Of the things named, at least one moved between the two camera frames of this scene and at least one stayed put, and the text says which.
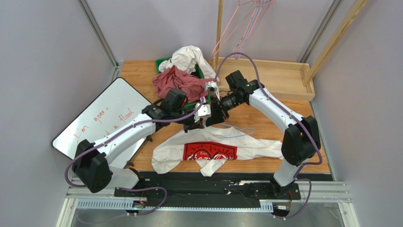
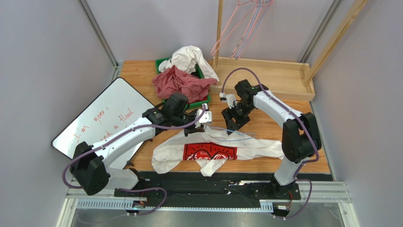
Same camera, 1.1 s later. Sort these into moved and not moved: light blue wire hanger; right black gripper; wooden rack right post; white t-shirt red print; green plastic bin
Moved: right black gripper
Not moved: light blue wire hanger; white t-shirt red print; green plastic bin; wooden rack right post
